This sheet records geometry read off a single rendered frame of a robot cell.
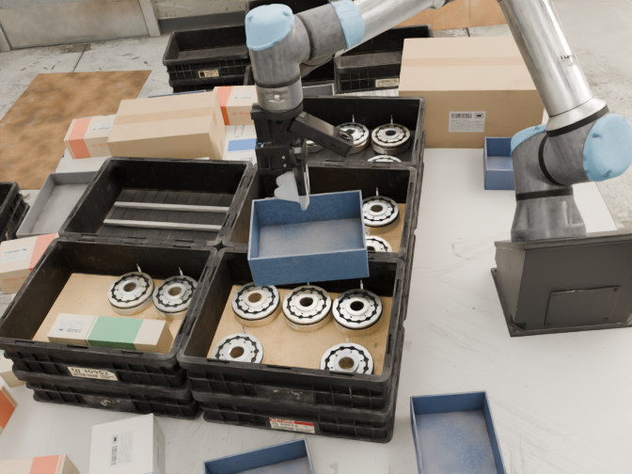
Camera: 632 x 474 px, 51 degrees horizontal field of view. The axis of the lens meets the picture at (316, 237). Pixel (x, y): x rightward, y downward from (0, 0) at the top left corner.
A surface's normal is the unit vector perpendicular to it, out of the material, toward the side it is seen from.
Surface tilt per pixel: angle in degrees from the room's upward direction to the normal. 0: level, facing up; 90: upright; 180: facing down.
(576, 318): 90
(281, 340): 0
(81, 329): 0
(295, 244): 2
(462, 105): 90
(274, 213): 91
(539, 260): 90
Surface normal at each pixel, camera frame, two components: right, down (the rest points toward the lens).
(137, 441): -0.11, -0.71
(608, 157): 0.43, 0.08
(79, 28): 0.00, 0.70
